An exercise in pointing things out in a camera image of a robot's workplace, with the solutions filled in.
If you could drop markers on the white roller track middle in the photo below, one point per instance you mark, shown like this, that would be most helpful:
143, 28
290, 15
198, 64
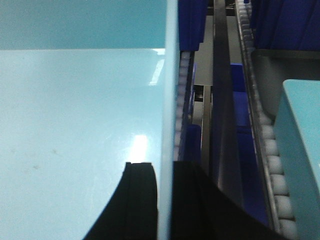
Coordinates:
184, 103

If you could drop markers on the white roller track right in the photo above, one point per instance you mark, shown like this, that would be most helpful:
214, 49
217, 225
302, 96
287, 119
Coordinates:
279, 207

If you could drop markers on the dark blue bin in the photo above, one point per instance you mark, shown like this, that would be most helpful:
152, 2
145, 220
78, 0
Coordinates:
286, 24
191, 23

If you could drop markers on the white roller track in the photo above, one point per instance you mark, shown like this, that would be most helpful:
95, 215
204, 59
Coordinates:
184, 103
279, 207

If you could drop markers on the steel divider rail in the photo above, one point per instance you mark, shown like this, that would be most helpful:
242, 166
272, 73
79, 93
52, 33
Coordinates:
224, 163

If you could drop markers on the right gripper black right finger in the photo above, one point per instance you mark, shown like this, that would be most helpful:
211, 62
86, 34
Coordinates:
200, 211

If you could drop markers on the light blue plastic bin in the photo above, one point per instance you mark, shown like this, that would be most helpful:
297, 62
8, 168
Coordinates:
85, 87

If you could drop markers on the dark blue bin lower left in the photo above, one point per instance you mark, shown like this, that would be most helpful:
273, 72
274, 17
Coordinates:
191, 23

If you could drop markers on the dark blue bin lower right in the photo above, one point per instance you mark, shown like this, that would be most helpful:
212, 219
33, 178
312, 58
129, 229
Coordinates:
286, 24

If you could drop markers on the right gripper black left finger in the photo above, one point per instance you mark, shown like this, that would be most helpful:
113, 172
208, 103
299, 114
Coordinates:
132, 211

